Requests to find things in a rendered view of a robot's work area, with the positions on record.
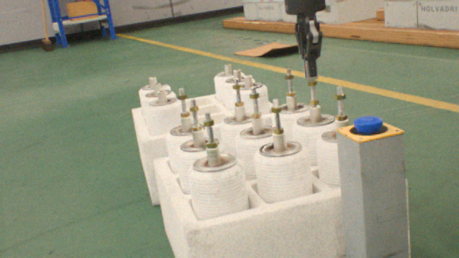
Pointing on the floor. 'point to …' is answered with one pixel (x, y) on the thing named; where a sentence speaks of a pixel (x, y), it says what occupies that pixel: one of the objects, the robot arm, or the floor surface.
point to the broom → (46, 34)
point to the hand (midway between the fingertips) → (310, 69)
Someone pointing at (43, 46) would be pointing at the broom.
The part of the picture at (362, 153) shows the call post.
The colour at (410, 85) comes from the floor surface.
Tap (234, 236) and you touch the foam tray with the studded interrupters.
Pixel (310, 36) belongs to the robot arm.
